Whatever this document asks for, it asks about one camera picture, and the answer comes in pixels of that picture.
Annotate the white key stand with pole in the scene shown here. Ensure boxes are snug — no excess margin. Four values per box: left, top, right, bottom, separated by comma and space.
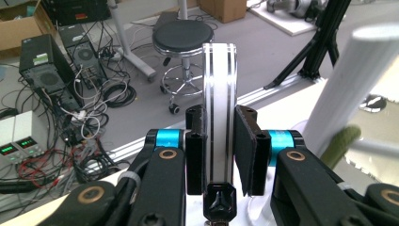
300, 23, 399, 158

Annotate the white bench power supply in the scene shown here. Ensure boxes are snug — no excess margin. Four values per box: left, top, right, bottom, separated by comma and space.
13, 110, 48, 158
0, 116, 21, 164

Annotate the closed cardboard box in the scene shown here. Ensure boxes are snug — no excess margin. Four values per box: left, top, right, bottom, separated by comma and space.
197, 0, 248, 24

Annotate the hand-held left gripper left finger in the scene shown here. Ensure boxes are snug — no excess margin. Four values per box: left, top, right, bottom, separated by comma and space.
146, 104, 209, 196

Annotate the tangle of floor cables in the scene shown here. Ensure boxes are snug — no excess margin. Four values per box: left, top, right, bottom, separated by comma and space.
0, 18, 139, 196

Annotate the white metal stand leg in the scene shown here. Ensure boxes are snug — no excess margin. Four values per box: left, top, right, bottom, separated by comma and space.
177, 0, 189, 21
107, 0, 158, 82

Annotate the large black computer tower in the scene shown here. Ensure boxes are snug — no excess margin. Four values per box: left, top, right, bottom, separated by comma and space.
18, 33, 84, 111

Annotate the white car key with strap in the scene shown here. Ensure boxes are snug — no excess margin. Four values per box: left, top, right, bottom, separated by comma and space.
201, 42, 238, 226

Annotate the white floor board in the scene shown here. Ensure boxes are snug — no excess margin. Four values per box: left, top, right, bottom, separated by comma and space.
247, 0, 318, 37

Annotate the grey robot equipment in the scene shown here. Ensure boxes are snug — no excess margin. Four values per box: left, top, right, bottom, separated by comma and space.
266, 0, 330, 20

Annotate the black round stool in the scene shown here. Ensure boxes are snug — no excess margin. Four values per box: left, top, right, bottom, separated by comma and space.
152, 19, 215, 116

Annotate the open cardboard box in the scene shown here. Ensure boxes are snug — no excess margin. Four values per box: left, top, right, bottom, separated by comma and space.
0, 0, 60, 60

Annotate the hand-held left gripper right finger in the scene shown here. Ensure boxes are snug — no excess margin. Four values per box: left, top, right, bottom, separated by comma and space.
235, 105, 304, 197

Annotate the small black computer tower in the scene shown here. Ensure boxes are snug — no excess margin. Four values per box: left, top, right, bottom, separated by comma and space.
58, 23, 107, 90

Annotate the black metal frame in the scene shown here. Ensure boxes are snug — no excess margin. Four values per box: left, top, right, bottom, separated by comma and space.
264, 0, 352, 90

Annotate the white power strip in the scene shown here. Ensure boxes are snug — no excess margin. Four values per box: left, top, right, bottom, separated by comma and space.
100, 46, 125, 61

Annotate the white foam mat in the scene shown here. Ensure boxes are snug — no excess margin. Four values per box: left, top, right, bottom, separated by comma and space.
184, 79, 333, 226

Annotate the brown bear keychain green strap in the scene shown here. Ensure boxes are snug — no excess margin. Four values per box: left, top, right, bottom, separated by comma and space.
319, 125, 361, 169

